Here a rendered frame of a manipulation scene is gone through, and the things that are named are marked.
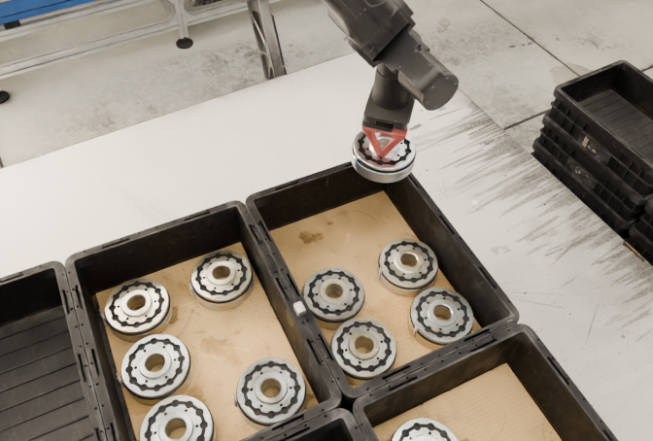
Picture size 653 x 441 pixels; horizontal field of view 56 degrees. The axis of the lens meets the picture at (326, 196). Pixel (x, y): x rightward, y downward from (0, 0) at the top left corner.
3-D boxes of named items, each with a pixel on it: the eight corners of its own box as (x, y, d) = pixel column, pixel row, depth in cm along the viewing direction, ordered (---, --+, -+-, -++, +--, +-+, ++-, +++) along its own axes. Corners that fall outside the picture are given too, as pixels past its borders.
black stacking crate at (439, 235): (247, 238, 114) (243, 199, 106) (385, 189, 123) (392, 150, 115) (343, 432, 91) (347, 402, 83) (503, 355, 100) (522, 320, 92)
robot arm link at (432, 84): (386, -17, 77) (339, 34, 79) (441, 31, 71) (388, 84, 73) (424, 30, 87) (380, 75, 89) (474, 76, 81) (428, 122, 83)
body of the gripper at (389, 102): (416, 90, 95) (424, 50, 90) (405, 133, 89) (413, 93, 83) (375, 82, 96) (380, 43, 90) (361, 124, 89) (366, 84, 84)
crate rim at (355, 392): (242, 205, 107) (241, 196, 105) (391, 155, 116) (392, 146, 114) (346, 409, 84) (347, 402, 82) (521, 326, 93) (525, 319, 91)
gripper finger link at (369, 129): (407, 139, 100) (416, 94, 93) (399, 170, 95) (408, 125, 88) (366, 131, 100) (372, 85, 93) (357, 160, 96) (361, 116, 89)
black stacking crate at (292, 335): (84, 296, 105) (64, 259, 97) (245, 239, 114) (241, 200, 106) (145, 527, 82) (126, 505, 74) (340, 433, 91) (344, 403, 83)
